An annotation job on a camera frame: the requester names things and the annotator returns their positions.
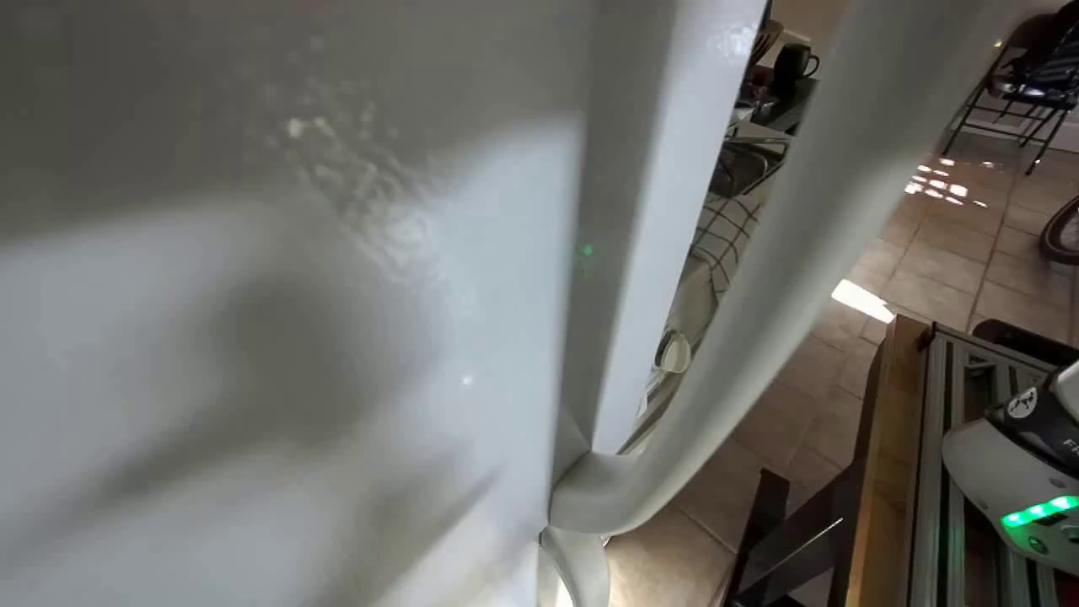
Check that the white robot base green light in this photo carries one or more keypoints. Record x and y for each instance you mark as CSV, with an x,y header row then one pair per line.
x,y
1021,471

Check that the checkered kitchen towel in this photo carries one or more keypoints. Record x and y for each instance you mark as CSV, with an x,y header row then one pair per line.
x,y
725,222

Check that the white refrigerator door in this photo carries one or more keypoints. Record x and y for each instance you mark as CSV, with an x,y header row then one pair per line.
x,y
312,300

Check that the black mug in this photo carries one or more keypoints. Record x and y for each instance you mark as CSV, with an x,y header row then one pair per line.
x,y
797,61

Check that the dark wooden stand legs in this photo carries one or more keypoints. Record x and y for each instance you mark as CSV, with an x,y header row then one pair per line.
x,y
786,546

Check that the wooden table edge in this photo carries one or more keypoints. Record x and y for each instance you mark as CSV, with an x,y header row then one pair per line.
x,y
888,471

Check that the black metal chair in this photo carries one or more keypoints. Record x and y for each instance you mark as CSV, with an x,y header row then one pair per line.
x,y
1032,77

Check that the white curved fridge handle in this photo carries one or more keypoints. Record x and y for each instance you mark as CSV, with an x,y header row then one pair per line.
x,y
897,70

